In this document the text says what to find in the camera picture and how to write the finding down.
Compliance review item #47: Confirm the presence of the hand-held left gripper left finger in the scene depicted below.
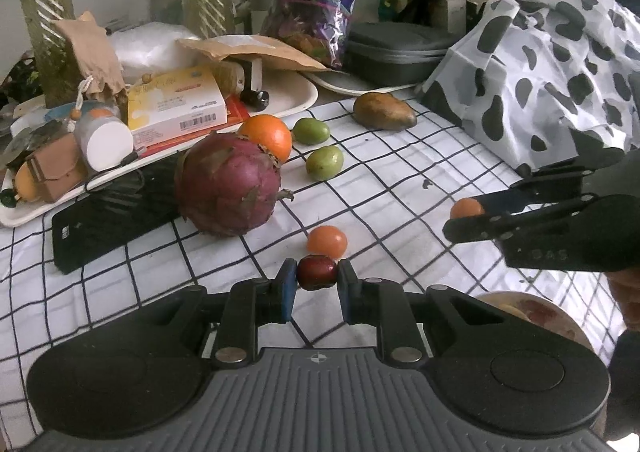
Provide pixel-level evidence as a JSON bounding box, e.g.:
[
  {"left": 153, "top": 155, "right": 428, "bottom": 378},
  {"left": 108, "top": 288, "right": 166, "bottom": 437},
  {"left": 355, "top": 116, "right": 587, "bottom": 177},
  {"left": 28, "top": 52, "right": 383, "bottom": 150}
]
[{"left": 145, "top": 258, "right": 297, "bottom": 365}]

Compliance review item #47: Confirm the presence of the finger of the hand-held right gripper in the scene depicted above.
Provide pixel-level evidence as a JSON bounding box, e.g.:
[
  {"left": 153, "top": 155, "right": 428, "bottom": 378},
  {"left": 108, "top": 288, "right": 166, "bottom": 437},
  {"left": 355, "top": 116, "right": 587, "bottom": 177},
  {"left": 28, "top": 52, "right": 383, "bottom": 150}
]
[
  {"left": 480, "top": 148, "right": 626, "bottom": 219},
  {"left": 442, "top": 199, "right": 601, "bottom": 244}
]

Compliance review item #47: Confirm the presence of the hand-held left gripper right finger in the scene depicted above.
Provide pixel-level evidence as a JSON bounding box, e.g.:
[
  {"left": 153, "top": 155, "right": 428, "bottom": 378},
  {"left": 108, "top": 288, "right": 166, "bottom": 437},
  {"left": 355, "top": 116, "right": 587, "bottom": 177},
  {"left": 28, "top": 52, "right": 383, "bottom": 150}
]
[{"left": 337, "top": 259, "right": 501, "bottom": 365}]

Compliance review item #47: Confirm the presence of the orange cherry tomato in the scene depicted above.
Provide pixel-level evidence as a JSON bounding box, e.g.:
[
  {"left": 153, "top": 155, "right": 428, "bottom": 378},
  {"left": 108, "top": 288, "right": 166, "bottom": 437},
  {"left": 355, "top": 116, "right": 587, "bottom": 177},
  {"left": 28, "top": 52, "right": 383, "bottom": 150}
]
[
  {"left": 450, "top": 198, "right": 486, "bottom": 220},
  {"left": 306, "top": 225, "right": 348, "bottom": 258}
]

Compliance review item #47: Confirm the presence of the dark red cherry tomato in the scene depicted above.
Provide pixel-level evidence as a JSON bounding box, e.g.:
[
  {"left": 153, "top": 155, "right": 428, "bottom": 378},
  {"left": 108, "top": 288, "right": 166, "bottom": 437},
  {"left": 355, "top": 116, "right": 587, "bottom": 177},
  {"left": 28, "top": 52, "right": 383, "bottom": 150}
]
[{"left": 296, "top": 254, "right": 338, "bottom": 292}]

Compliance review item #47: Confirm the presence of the white floral bowl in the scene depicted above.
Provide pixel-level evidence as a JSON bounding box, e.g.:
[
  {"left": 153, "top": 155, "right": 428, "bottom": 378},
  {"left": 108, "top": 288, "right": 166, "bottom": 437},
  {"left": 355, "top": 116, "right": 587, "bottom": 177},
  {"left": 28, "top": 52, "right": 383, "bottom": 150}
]
[{"left": 472, "top": 291, "right": 596, "bottom": 353}]

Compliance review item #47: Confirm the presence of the red dragon fruit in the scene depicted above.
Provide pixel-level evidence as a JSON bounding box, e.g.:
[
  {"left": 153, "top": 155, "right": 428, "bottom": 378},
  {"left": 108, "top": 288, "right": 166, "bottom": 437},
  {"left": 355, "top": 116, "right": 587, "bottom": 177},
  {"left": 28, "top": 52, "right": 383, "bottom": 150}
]
[{"left": 175, "top": 131, "right": 296, "bottom": 238}]

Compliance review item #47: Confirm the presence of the green round fruit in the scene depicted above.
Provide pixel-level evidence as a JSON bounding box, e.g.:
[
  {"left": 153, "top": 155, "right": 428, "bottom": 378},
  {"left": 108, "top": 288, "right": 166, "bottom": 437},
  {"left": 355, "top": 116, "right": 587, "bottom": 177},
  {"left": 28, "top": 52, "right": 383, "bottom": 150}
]
[
  {"left": 305, "top": 146, "right": 345, "bottom": 180},
  {"left": 291, "top": 117, "right": 332, "bottom": 145}
]

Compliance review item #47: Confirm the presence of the brown green mango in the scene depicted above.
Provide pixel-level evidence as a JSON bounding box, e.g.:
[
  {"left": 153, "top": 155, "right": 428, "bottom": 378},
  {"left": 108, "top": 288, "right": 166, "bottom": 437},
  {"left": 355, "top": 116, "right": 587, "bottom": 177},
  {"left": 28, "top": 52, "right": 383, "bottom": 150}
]
[{"left": 352, "top": 92, "right": 418, "bottom": 131}]

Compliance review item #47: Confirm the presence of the orange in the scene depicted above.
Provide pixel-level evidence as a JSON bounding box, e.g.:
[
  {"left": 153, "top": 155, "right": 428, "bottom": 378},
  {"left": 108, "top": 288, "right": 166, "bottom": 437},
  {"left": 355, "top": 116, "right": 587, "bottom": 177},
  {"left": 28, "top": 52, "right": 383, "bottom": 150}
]
[{"left": 236, "top": 114, "right": 293, "bottom": 165}]

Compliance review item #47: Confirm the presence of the person's right hand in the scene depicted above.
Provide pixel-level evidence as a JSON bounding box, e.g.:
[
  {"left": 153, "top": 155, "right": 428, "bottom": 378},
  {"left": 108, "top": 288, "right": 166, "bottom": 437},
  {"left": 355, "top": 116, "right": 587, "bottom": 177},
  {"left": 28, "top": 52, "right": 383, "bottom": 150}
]
[{"left": 607, "top": 269, "right": 640, "bottom": 333}]

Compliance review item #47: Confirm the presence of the checkered white tablecloth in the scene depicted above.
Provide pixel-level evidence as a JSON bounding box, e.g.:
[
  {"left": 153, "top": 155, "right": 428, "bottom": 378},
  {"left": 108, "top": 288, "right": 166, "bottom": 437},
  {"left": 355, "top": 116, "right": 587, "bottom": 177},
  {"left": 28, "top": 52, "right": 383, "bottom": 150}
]
[{"left": 0, "top": 92, "right": 626, "bottom": 438}]

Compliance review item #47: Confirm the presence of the cow print cloth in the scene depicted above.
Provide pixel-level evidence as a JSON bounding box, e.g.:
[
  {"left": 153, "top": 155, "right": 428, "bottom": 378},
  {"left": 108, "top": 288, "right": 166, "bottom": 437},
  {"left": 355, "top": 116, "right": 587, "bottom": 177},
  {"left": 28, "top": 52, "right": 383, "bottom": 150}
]
[{"left": 415, "top": 0, "right": 640, "bottom": 178}]

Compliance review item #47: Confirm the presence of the red flat box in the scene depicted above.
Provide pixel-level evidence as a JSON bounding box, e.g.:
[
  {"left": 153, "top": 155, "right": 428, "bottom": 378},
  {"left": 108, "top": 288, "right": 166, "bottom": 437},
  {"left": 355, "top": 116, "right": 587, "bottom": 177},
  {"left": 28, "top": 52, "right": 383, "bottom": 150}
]
[{"left": 131, "top": 97, "right": 251, "bottom": 153}]

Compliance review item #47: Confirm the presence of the grey hard case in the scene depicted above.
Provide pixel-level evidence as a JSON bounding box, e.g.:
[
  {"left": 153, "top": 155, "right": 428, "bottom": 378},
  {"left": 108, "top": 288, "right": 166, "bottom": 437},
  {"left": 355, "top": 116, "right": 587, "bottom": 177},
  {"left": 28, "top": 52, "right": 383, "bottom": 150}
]
[{"left": 345, "top": 22, "right": 463, "bottom": 87}]

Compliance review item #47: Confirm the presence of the small black flashlight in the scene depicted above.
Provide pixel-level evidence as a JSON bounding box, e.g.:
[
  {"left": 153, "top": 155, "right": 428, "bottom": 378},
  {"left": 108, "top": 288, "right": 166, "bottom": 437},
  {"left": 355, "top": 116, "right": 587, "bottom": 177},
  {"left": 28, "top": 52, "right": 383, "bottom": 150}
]
[{"left": 240, "top": 88, "right": 272, "bottom": 112}]

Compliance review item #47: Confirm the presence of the white tray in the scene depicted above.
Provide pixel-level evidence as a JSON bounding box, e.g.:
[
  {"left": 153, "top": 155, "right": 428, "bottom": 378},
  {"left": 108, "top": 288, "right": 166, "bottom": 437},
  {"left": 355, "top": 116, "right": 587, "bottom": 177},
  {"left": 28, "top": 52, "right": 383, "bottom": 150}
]
[{"left": 0, "top": 67, "right": 320, "bottom": 229}]

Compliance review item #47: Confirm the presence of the black flat phone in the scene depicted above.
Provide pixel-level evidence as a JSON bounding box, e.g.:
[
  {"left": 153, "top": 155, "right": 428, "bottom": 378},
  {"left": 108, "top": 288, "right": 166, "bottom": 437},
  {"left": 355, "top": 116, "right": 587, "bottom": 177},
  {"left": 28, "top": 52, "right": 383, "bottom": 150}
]
[{"left": 51, "top": 167, "right": 183, "bottom": 275}]

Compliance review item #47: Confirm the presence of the white plate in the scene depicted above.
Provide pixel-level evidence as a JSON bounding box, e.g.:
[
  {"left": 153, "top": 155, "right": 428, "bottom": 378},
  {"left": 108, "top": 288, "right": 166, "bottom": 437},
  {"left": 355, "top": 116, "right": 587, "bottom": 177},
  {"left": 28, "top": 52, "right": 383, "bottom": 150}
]
[{"left": 300, "top": 69, "right": 401, "bottom": 95}]

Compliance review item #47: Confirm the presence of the yellow white carton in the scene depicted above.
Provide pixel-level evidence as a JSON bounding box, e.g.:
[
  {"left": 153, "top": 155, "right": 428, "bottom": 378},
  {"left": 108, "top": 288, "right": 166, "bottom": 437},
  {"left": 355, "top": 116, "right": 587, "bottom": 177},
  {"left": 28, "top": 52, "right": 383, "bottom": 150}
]
[{"left": 125, "top": 66, "right": 230, "bottom": 133}]

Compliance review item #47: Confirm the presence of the white cylindrical bottle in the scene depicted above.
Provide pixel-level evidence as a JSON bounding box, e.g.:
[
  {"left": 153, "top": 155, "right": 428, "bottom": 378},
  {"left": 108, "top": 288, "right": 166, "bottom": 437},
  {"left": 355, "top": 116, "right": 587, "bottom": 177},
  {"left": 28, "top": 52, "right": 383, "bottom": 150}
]
[{"left": 74, "top": 108, "right": 135, "bottom": 173}]

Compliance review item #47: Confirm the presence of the brown paper envelope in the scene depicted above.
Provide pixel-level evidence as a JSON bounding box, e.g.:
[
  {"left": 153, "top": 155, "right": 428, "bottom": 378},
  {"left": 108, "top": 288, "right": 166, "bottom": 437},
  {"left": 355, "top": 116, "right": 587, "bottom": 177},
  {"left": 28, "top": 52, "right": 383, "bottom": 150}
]
[{"left": 177, "top": 34, "right": 331, "bottom": 73}]

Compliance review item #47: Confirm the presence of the brown leather pouch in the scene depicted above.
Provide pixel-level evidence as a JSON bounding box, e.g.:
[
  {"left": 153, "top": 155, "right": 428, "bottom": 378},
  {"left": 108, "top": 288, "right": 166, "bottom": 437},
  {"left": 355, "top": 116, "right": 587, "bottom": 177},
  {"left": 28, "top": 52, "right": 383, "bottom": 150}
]
[{"left": 25, "top": 132, "right": 90, "bottom": 203}]

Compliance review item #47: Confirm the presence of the white plastic bag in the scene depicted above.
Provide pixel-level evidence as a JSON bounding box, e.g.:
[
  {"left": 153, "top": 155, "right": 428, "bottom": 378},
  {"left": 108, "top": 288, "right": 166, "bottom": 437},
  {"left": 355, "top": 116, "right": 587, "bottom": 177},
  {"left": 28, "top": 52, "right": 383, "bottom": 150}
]
[{"left": 107, "top": 22, "right": 201, "bottom": 83}]

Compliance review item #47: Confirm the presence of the brown paper bag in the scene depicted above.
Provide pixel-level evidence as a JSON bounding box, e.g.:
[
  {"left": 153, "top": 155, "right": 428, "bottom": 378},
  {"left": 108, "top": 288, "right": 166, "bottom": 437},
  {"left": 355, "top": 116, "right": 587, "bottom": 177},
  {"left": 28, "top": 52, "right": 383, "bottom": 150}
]
[{"left": 52, "top": 11, "right": 126, "bottom": 100}]

